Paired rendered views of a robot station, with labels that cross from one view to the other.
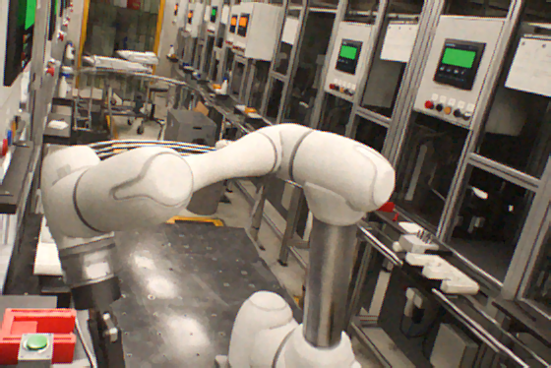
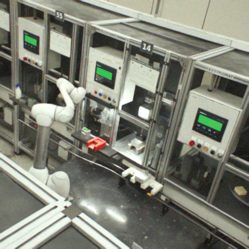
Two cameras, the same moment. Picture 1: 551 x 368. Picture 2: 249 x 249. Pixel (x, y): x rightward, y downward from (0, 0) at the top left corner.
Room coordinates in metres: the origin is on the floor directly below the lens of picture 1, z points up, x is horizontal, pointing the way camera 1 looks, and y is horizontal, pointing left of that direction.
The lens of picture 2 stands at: (3.39, -1.29, 2.71)
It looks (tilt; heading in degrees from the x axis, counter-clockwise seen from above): 28 degrees down; 141
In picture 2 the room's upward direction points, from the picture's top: 10 degrees clockwise
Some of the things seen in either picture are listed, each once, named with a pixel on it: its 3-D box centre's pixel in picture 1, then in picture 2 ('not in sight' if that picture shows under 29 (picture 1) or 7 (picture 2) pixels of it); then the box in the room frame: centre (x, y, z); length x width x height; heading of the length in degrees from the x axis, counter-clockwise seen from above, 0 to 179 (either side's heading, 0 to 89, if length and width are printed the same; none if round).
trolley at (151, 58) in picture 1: (136, 82); not in sight; (8.21, 1.50, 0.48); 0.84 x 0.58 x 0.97; 25
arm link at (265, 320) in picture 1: (263, 332); (59, 184); (1.37, -0.23, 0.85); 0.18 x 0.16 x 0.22; 52
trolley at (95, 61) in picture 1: (114, 92); not in sight; (6.88, 1.51, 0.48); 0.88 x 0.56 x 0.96; 125
